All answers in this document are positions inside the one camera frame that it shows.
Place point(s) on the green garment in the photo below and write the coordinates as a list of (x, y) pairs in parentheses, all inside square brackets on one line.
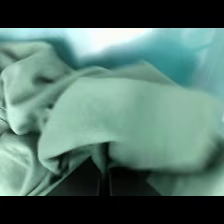
[(133, 123)]

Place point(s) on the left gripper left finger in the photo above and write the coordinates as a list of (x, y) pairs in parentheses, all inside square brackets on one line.
[(85, 181)]

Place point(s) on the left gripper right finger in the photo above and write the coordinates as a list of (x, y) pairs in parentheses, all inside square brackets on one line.
[(130, 183)]

